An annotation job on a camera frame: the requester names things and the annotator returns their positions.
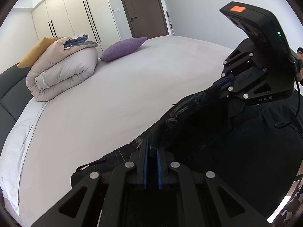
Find cream wardrobe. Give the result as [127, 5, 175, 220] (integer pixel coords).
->
[32, 0, 121, 55]

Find brown wooden door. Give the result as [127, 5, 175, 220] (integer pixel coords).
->
[121, 0, 169, 39]

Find black denim pants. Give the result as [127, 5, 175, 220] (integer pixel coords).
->
[71, 91, 302, 217]

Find person right hand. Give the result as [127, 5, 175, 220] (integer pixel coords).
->
[296, 48, 303, 82]

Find black white patterned cloth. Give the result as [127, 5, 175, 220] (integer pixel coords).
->
[272, 179, 302, 226]

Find dark grey headboard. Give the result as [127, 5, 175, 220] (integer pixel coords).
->
[0, 65, 32, 148]

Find folded beige duvet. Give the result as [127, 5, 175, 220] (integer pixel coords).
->
[26, 37, 98, 101]

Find purple pillow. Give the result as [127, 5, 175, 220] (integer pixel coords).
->
[100, 37, 147, 62]

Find mustard yellow pillow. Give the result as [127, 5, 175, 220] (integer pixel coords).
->
[17, 37, 60, 68]

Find black camera box orange sticker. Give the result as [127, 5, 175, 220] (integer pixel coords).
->
[219, 2, 291, 58]

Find folded blue grey garment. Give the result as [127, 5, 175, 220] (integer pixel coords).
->
[64, 34, 98, 49]

